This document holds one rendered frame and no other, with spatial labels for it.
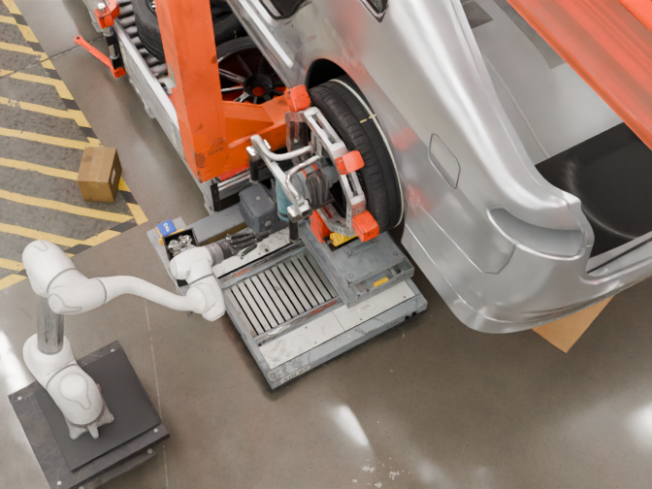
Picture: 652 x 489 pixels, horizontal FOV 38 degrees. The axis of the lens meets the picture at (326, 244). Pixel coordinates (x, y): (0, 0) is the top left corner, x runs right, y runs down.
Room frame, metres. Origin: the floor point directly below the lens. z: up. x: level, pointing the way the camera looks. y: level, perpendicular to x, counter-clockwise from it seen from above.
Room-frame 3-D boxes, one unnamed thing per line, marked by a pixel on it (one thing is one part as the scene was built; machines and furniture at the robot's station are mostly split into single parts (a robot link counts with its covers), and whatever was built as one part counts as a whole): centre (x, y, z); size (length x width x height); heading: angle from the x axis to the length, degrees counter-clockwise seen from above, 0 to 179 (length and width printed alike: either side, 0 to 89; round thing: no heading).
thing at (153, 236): (2.14, 0.62, 0.44); 0.43 x 0.17 x 0.03; 31
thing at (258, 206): (2.58, 0.20, 0.26); 0.42 x 0.18 x 0.35; 121
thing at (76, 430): (1.47, 0.96, 0.35); 0.22 x 0.18 x 0.06; 29
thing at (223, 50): (3.13, 0.34, 0.39); 0.66 x 0.66 x 0.24
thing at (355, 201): (2.33, 0.01, 0.85); 0.54 x 0.07 x 0.54; 31
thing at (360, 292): (2.41, -0.13, 0.13); 0.50 x 0.36 x 0.10; 31
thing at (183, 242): (2.12, 0.60, 0.51); 0.20 x 0.14 x 0.13; 22
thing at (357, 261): (2.41, -0.13, 0.32); 0.40 x 0.30 x 0.28; 31
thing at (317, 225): (2.35, -0.02, 0.48); 0.16 x 0.12 x 0.17; 121
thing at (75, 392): (1.49, 0.97, 0.49); 0.18 x 0.16 x 0.22; 43
